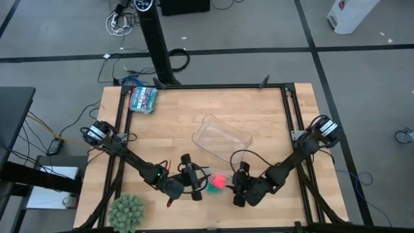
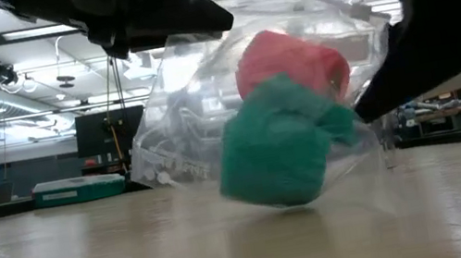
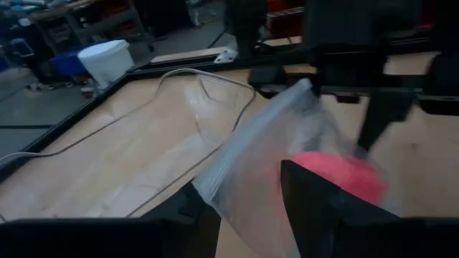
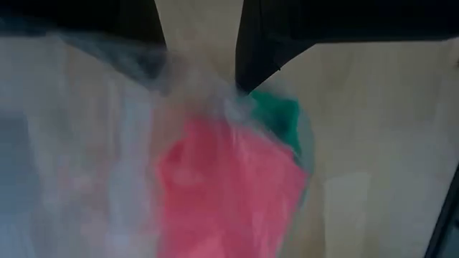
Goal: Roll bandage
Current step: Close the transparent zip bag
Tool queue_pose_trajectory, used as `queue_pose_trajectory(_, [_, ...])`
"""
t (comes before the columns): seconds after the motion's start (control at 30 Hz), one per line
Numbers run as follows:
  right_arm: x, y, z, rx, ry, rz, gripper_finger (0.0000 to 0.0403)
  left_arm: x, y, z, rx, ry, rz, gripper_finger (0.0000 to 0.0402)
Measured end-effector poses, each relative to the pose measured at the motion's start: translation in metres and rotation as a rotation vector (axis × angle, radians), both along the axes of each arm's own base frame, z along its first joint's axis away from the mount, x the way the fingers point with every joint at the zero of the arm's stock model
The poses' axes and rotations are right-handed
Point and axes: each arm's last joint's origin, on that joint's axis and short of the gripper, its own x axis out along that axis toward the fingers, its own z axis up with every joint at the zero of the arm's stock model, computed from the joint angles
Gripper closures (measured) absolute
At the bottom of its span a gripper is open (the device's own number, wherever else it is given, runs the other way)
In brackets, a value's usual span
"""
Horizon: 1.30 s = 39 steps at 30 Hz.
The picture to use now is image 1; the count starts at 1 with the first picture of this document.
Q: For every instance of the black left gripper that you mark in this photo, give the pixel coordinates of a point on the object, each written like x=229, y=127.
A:
x=189, y=178

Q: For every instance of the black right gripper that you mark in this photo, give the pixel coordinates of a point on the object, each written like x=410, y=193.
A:
x=244, y=184

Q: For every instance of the pink elastic bandage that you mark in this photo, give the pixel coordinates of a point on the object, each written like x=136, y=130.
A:
x=219, y=181

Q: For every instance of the teal bandage roll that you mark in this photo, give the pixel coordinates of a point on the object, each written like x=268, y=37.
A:
x=211, y=189

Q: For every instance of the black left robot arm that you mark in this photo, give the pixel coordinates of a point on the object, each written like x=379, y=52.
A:
x=129, y=157

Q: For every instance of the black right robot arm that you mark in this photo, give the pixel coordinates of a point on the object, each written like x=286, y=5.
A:
x=291, y=161

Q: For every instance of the clear plastic bin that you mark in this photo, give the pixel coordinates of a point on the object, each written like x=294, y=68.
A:
x=223, y=139

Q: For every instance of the green artificial plant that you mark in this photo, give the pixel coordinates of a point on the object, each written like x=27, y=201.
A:
x=126, y=213

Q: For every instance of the teal wipes pack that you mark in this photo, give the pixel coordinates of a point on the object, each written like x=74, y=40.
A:
x=143, y=100

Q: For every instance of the black tower fan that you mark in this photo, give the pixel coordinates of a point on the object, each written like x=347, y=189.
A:
x=156, y=42

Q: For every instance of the white box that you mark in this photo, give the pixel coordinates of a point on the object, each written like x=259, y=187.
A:
x=55, y=173

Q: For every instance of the black power adapter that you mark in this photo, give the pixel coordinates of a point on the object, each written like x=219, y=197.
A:
x=55, y=147

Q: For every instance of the black box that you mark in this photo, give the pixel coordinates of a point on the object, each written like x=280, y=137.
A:
x=184, y=6

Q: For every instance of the grey caster wheel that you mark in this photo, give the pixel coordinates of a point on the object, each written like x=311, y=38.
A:
x=404, y=136

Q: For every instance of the black desk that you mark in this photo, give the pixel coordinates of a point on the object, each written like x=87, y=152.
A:
x=14, y=119

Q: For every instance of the white air purifier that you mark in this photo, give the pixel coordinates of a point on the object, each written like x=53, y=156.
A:
x=351, y=14

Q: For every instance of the black frame bracket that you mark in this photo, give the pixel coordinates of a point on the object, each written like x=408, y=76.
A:
x=159, y=83
x=264, y=81

